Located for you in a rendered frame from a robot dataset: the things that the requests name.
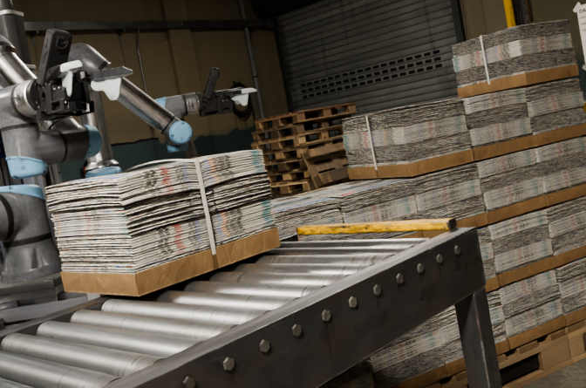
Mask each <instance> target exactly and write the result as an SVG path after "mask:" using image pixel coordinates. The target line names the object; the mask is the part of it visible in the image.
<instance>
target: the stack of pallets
mask: <svg viewBox="0 0 586 388"><path fill-rule="evenodd" d="M340 108H344V113H339V114H338V112H337V109H340ZM354 112H357V110H356V104H355V102H353V103H348V104H342V105H336V106H326V107H320V108H314V109H309V110H302V111H297V112H289V113H285V114H281V115H276V116H273V117H268V118H265V119H257V120H254V122H255V124H256V130H255V131H254V132H251V133H252V135H253V138H254V140H253V141H254V143H250V145H251V146H252V150H262V155H256V156H263V158H264V161H263V164H265V165H264V166H260V167H265V170H267V172H268V174H269V176H268V178H265V179H269V180H270V184H269V185H270V187H271V188H268V189H271V193H272V194H271V195H272V197H270V198H271V200H274V199H275V198H281V197H290V196H293V195H297V194H301V193H305V192H309V191H312V190H316V189H315V188H314V185H313V183H312V181H311V179H310V178H311V175H310V174H309V173H308V168H307V166H306V165H304V163H303V159H302V157H301V155H300V154H301V153H304V152H306V151H307V150H309V149H313V148H317V145H322V146H328V145H332V144H337V140H343V136H344V135H343V130H344V129H343V128H342V124H343V123H342V122H344V121H346V120H341V119H346V118H350V117H351V115H350V113H354ZM318 114H320V117H318ZM339 115H340V116H339ZM336 119H340V123H341V125H337V126H334V125H333V123H332V120H336ZM271 120H272V123H273V126H270V127H268V124H267V121H271ZM347 120H349V119H347ZM313 124H317V129H313ZM290 128H292V132H293V133H290ZM336 130H338V134H339V135H338V136H334V137H331V136H330V131H336ZM267 132H270V134H271V138H267V139H265V134H264V133H267ZM314 134H316V135H317V140H310V137H309V135H314ZM288 140H293V141H294V144H289V145H288ZM257 141H258V142H257ZM269 143H270V144H271V148H269V149H264V144H269ZM294 150H296V153H295V154H294ZM273 153H274V154H275V156H276V158H275V159H271V160H270V159H269V154H273ZM297 161H299V163H298V164H297ZM276 164H277V166H278V168H277V169H273V170H272V166H271V165H276ZM301 172H303V173H301ZM281 174H282V175H283V177H282V178H281V179H278V180H276V177H275V175H281ZM273 187H280V189H279V190H276V191H274V188H273Z"/></svg>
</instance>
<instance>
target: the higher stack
mask: <svg viewBox="0 0 586 388"><path fill-rule="evenodd" d="M570 35H571V34H570V27H569V20H568V19H563V20H554V21H547V22H540V23H533V24H523V25H518V26H514V27H510V28H506V29H504V30H500V31H496V32H493V33H490V34H488V35H483V36H485V37H482V36H480V37H477V38H474V39H470V40H467V41H464V42H461V43H458V44H455V45H453V46H452V51H453V53H452V54H453V59H452V61H453V62H454V64H453V66H454V70H455V74H456V75H457V76H456V78H457V79H456V80H457V82H458V84H457V85H458V88H459V87H463V86H467V85H474V84H479V83H482V82H488V84H489V85H490V80H495V79H499V78H506V77H510V76H514V75H518V74H523V73H526V72H532V71H541V70H546V69H551V68H556V67H561V66H566V65H575V62H577V60H576V54H575V49H573V48H575V47H573V45H572V42H570V41H571V40H572V39H571V38H570V37H571V36H570ZM572 77H574V76H571V77H566V78H572ZM566 78H558V79H553V80H548V81H543V82H539V83H533V84H529V85H521V86H516V87H512V88H508V89H503V90H499V91H494V92H486V93H482V94H477V95H473V96H468V97H464V98H470V97H475V96H480V95H485V94H489V93H495V92H504V91H509V90H514V89H518V88H519V89H525V92H526V93H525V95H526V96H527V97H526V100H527V102H526V104H527V107H528V108H527V109H528V113H527V115H528V117H529V118H530V122H529V123H530V125H531V127H530V128H531V129H532V131H531V132H532V133H531V134H532V135H535V134H539V133H545V132H550V131H554V130H557V129H562V128H565V127H569V126H576V125H580V124H583V123H586V122H585V120H586V119H585V117H586V116H585V111H584V110H583V106H584V105H585V104H584V101H583V94H582V93H583V92H581V91H580V90H581V87H580V84H578V83H579V81H580V80H579V79H578V78H573V79H566ZM563 79H566V80H563ZM558 80H561V81H558ZM554 81H556V82H554ZM549 82H551V83H549ZM545 83H547V84H545ZM531 85H532V86H531ZM575 85H577V86H575ZM527 86H528V87H527ZM522 87H524V88H522ZM528 149H534V150H532V151H535V156H534V157H536V164H535V166H537V170H536V171H537V173H538V174H537V175H538V177H541V180H540V181H541V182H542V187H543V189H542V190H543V193H542V194H546V198H547V194H552V193H555V192H558V191H562V190H564V189H568V188H571V187H576V186H580V185H582V184H586V137H579V136H576V137H573V138H569V139H565V140H559V141H556V142H552V143H548V144H544V145H540V146H533V147H530V148H528ZM538 209H543V210H547V211H546V213H548V214H546V216H547V217H548V223H547V224H548V226H549V229H548V231H549V237H550V238H549V239H551V240H552V242H551V246H552V250H553V255H559V254H561V253H563V252H566V251H569V250H571V249H574V248H579V247H581V246H583V245H586V195H584V196H580V197H577V198H574V199H571V200H568V201H563V202H560V203H556V204H554V205H550V206H546V207H543V208H538ZM552 269H553V270H554V272H555V277H556V282H557V283H559V284H558V286H559V288H558V289H559V292H560V293H561V295H560V296H561V297H560V298H561V305H562V313H563V315H564V316H565V318H566V315H568V314H570V313H572V312H574V311H577V310H579V309H582V308H584V307H586V256H584V257H582V258H579V259H576V260H574V261H572V262H567V263H565V264H563V265H560V266H558V267H555V268H552ZM561 329H564V330H565V333H566V334H567V335H568V343H569V353H570V358H571V361H572V364H573V363H575V362H577V361H580V360H582V359H584V358H586V318H585V319H583V320H581V321H579V322H576V323H573V324H571V325H569V326H565V327H562V328H561Z"/></svg>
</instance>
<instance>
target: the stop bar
mask: <svg viewBox="0 0 586 388"><path fill-rule="evenodd" d="M456 227H457V222H456V219H455V218H445V219H427V220H410V221H376V222H359V223H341V224H324V225H307V226H301V227H298V228H296V232H297V235H332V234H356V233H378V232H402V231H426V230H449V229H453V228H456Z"/></svg>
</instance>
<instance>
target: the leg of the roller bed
mask: <svg viewBox="0 0 586 388"><path fill-rule="evenodd" d="M454 306H455V311H456V316H457V321H458V326H459V332H460V341H461V346H462V351H463V356H464V361H465V366H466V371H467V381H468V386H469V388H502V383H501V374H500V369H499V364H498V358H497V353H496V348H495V343H494V333H493V328H492V323H491V318H490V313H489V308H488V302H487V293H486V288H485V287H482V288H480V289H478V290H476V291H475V292H474V293H473V294H471V295H469V296H467V297H465V298H464V299H462V300H460V301H459V302H457V303H456V304H455V305H454Z"/></svg>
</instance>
